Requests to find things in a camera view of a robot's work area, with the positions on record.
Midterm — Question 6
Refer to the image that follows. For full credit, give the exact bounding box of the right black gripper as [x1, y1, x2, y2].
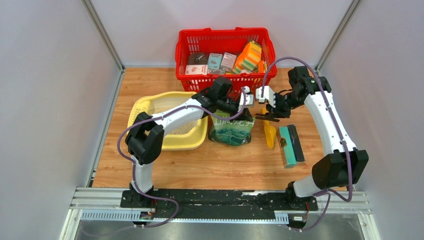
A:
[265, 91, 303, 119]

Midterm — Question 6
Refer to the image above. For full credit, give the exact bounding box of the yellow plastic scoop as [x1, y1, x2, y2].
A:
[263, 120, 277, 149]

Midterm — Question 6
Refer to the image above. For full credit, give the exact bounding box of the green litter bag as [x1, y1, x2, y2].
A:
[208, 116, 255, 147]

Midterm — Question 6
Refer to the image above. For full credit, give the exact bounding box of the black bag clip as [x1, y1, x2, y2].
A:
[255, 112, 274, 121]

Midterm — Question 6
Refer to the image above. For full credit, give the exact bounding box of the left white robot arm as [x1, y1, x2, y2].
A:
[117, 76, 255, 208]

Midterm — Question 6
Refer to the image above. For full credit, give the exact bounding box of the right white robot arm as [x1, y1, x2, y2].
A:
[255, 66, 369, 210]

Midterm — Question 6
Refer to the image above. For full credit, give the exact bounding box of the teal rectangular box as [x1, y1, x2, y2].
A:
[278, 126, 297, 169]

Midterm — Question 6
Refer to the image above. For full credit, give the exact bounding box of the pink grey small box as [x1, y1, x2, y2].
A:
[220, 52, 237, 72]

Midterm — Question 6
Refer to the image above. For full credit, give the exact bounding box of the yellow litter box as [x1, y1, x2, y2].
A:
[127, 91, 208, 151]

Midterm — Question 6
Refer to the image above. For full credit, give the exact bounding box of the teal small box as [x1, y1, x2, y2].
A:
[207, 53, 223, 71]

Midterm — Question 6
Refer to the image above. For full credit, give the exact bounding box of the white red small box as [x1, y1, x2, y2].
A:
[184, 64, 208, 76]

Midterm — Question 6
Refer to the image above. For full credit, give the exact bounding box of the dark brown box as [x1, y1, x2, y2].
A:
[187, 52, 208, 65]

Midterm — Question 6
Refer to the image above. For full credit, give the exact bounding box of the orange small packet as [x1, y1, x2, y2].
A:
[256, 60, 268, 74]

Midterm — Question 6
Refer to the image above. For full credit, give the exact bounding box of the orange green striped sponge pack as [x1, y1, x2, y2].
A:
[232, 40, 262, 75]

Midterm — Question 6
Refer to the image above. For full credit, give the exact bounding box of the red plastic shopping basket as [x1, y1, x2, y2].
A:
[175, 27, 277, 92]

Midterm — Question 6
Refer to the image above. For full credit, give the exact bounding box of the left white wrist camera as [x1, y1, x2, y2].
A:
[239, 86, 255, 109]

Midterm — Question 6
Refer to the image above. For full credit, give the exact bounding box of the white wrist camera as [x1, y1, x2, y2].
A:
[239, 86, 255, 109]
[255, 85, 276, 108]

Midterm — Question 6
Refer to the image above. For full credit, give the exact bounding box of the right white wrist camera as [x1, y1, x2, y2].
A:
[255, 85, 276, 108]

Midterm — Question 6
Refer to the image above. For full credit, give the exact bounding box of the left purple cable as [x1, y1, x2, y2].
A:
[116, 88, 248, 229]

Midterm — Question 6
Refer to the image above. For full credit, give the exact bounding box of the purple cable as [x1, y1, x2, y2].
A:
[260, 56, 354, 232]
[116, 88, 248, 229]

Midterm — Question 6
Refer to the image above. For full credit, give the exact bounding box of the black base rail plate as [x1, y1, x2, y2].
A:
[120, 188, 318, 223]

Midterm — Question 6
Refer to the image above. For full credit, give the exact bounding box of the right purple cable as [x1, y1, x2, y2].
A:
[260, 56, 354, 232]

